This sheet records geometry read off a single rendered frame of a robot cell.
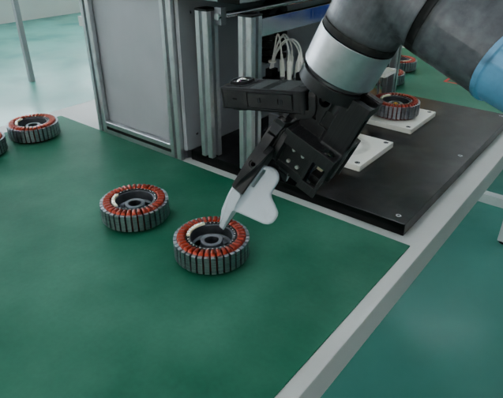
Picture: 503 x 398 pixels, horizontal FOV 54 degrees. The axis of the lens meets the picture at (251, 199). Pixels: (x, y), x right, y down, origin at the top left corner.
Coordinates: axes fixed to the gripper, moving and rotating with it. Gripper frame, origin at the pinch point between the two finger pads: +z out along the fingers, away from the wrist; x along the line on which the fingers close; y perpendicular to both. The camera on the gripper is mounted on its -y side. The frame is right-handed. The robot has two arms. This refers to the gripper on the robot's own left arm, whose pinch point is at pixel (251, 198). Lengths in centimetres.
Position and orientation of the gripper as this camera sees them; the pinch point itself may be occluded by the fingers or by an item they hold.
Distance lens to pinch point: 62.4
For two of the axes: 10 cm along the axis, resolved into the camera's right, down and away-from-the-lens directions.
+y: 7.6, 6.1, -2.3
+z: -3.5, 6.8, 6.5
